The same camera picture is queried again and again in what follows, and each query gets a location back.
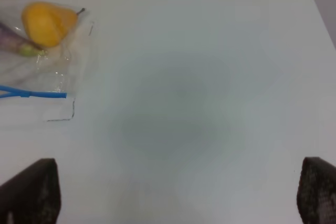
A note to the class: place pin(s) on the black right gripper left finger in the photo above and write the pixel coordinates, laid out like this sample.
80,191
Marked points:
33,195

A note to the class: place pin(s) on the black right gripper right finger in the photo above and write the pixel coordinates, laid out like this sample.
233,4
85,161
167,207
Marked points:
316,191

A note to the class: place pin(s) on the clear bag with blue zipper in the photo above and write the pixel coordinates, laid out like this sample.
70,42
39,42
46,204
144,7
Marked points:
44,87

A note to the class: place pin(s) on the purple eggplant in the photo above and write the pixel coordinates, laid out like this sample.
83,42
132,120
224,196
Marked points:
14,43

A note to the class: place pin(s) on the yellow pear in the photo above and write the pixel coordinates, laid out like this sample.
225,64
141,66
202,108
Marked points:
48,24

